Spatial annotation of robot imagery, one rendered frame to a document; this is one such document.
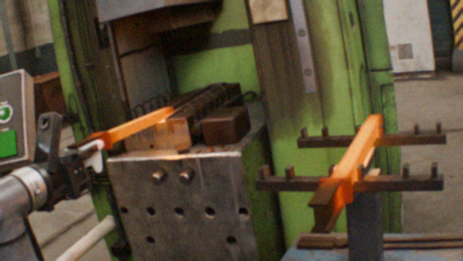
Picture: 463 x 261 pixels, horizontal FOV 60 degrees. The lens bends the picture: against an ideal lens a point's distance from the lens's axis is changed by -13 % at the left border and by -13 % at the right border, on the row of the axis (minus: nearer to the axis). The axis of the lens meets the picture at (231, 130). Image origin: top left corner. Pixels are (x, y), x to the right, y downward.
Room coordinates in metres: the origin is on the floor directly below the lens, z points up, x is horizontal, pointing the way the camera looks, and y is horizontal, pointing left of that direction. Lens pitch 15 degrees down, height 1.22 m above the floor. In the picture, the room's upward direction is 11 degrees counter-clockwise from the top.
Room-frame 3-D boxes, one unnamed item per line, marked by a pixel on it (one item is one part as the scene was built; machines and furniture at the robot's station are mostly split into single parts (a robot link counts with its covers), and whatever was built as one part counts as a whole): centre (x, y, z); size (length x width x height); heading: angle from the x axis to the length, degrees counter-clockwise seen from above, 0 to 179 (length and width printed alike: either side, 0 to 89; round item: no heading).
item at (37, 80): (7.60, 3.35, 0.42); 1.89 x 1.20 x 0.85; 62
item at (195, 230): (1.31, 0.06, 0.69); 0.56 x 0.38 x 0.45; 158
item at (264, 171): (0.79, -0.11, 0.96); 0.23 x 0.06 x 0.02; 150
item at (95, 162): (0.83, 0.27, 1.00); 0.09 x 0.03 x 0.06; 155
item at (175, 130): (1.32, 0.12, 0.96); 0.42 x 0.20 x 0.09; 158
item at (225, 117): (1.12, 0.01, 0.95); 0.12 x 0.08 x 0.06; 158
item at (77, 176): (0.74, 0.33, 1.00); 0.12 x 0.08 x 0.09; 158
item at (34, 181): (0.66, 0.36, 1.01); 0.08 x 0.05 x 0.08; 68
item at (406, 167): (0.67, -0.32, 0.96); 0.23 x 0.06 x 0.02; 150
